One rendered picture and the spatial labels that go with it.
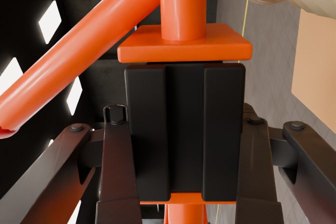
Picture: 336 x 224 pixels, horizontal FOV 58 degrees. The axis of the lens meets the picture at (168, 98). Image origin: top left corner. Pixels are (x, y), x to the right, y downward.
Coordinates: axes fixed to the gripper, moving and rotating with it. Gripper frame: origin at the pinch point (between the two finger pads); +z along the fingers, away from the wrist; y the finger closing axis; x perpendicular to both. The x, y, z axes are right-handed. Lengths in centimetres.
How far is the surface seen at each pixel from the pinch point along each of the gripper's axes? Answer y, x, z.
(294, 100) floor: 107, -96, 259
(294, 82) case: 13.6, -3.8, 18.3
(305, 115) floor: 108, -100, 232
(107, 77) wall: -267, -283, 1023
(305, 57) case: 13.6, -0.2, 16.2
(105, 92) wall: -287, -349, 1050
